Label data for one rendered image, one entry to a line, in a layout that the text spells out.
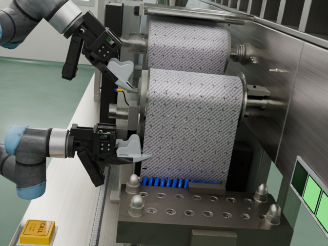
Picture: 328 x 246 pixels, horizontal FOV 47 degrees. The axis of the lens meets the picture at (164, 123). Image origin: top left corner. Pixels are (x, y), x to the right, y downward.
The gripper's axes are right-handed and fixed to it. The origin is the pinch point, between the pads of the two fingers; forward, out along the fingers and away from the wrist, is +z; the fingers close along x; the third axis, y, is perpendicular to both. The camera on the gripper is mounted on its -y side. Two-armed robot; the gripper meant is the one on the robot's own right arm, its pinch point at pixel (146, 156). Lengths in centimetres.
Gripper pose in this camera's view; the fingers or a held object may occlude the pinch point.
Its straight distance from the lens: 100.4
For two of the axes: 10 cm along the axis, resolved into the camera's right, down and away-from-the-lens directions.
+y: 1.1, -9.3, -3.5
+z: 9.9, 0.8, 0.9
